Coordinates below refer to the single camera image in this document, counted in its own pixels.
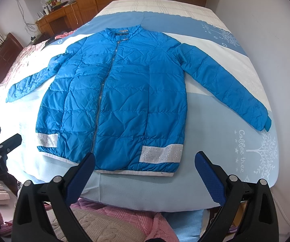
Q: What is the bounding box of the blue quilted puffer jacket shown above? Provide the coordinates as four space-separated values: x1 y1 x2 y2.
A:
6 25 271 176

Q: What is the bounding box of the dark wooden headboard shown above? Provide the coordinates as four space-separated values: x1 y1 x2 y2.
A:
0 33 23 83

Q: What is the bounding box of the beige knitted blanket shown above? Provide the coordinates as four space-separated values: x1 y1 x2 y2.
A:
46 207 148 242

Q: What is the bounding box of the blue and white bed blanket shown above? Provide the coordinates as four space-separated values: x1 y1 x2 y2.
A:
7 0 275 212

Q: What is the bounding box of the dark garment on bed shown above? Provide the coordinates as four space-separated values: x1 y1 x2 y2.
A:
29 33 56 48

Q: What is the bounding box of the wooden desk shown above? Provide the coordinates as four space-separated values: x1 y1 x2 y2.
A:
36 2 84 37

